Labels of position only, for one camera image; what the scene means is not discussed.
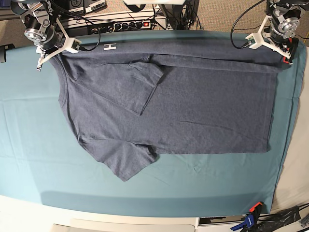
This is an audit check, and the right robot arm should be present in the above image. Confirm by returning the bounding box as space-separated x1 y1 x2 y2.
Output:
10 0 64 71

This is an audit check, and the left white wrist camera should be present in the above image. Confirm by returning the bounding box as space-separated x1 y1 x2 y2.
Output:
245 15 271 50

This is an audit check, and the orange black clamp top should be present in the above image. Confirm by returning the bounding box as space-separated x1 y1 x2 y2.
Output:
282 40 298 65

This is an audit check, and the black bracket left edge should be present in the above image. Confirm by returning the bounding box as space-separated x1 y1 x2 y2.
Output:
0 43 15 63

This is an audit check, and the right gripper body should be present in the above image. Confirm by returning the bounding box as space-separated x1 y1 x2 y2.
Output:
36 36 63 71

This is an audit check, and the white power strip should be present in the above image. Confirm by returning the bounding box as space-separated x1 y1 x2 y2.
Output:
87 19 166 34

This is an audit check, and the blue-grey T-shirt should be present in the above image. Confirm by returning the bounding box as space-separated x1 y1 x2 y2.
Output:
50 39 289 181

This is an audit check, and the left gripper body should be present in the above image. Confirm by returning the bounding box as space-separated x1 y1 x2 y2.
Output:
271 36 299 52

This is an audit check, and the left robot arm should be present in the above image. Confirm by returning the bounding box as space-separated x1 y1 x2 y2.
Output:
263 0 309 64

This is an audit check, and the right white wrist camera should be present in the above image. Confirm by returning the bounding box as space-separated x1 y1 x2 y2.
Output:
56 18 82 54

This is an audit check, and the blue orange clamp bottom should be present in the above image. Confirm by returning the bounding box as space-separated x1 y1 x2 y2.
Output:
230 202 264 232

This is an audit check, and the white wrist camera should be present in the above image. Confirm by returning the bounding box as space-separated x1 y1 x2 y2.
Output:
245 15 271 50
56 18 82 54

